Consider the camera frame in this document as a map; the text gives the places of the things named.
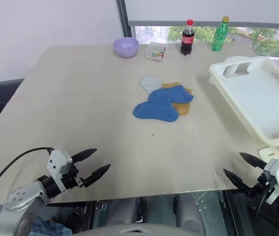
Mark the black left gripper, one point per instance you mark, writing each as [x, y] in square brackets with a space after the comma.
[70, 178]

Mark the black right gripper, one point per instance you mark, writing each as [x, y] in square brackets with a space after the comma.
[262, 188]

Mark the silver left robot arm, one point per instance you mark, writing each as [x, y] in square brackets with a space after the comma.
[21, 196]

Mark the white plastic basket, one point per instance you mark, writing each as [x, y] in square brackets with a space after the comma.
[259, 98]

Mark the clear box with coloured clips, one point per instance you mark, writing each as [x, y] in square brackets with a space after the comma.
[155, 52]

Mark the blue plaid cloth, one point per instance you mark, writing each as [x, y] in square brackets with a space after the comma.
[50, 227]

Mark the blue sock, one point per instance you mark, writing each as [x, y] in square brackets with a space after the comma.
[171, 94]
[154, 110]

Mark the mustard yellow sock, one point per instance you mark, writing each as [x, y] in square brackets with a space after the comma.
[182, 109]

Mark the grey sock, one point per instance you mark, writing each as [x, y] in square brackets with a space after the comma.
[149, 83]

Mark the purple plastic bowl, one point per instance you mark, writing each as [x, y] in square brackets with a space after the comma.
[125, 47]

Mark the green soda bottle yellow cap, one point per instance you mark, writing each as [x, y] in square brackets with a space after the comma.
[220, 37]

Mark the cola bottle with red cap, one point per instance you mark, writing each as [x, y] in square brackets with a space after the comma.
[187, 39]

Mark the grey roller blind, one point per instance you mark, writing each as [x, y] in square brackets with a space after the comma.
[203, 11]

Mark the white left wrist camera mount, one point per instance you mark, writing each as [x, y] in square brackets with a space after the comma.
[56, 162]

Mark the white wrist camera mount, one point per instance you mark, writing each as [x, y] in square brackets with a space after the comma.
[278, 175]
[56, 162]

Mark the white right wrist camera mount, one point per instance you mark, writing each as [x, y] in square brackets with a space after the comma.
[278, 175]

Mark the dark window frame post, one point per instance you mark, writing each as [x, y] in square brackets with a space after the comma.
[125, 22]

